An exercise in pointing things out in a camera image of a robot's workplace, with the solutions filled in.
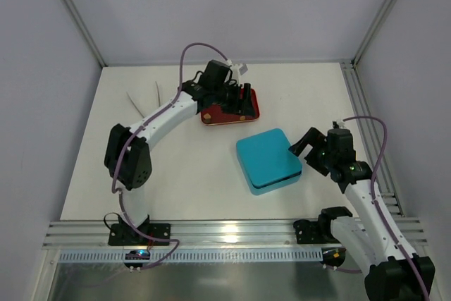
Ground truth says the red chocolate tray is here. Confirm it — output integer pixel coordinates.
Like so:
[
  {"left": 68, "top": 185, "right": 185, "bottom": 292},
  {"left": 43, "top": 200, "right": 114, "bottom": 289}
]
[{"left": 199, "top": 89, "right": 260, "bottom": 126}]

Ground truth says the teal chocolate box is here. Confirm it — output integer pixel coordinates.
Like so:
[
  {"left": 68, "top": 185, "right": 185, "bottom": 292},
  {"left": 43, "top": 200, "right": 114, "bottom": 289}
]
[{"left": 240, "top": 159, "right": 302, "bottom": 196}]

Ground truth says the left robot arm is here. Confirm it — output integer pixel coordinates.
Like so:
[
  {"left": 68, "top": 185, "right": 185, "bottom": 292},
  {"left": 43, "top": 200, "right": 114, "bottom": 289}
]
[{"left": 104, "top": 60, "right": 256, "bottom": 230}]

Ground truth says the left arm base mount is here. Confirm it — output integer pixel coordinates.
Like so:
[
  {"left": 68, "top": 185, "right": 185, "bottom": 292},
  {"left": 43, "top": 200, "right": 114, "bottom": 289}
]
[{"left": 104, "top": 211, "right": 172, "bottom": 247}]

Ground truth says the aluminium front rail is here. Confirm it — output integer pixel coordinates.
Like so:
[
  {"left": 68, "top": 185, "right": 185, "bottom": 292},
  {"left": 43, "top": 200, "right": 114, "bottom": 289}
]
[{"left": 42, "top": 216, "right": 429, "bottom": 250}]

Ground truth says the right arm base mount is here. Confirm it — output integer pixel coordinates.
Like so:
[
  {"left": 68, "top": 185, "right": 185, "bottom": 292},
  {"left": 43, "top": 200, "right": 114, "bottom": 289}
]
[{"left": 293, "top": 207, "right": 353, "bottom": 245}]

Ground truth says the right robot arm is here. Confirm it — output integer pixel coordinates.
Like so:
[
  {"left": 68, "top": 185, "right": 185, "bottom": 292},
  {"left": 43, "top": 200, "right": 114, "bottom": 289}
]
[{"left": 289, "top": 125, "right": 435, "bottom": 300}]

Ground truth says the slotted cable duct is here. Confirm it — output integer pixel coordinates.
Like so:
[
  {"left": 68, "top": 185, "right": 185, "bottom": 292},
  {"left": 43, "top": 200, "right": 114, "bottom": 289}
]
[{"left": 58, "top": 247, "right": 323, "bottom": 264}]

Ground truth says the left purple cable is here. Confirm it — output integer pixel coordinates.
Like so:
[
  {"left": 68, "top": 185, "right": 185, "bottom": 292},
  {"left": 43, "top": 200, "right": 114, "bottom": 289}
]
[{"left": 111, "top": 42, "right": 232, "bottom": 270}]

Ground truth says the teal box lid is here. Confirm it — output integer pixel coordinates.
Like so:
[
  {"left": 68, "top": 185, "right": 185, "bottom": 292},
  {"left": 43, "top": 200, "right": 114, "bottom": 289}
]
[{"left": 235, "top": 128, "right": 303, "bottom": 188}]

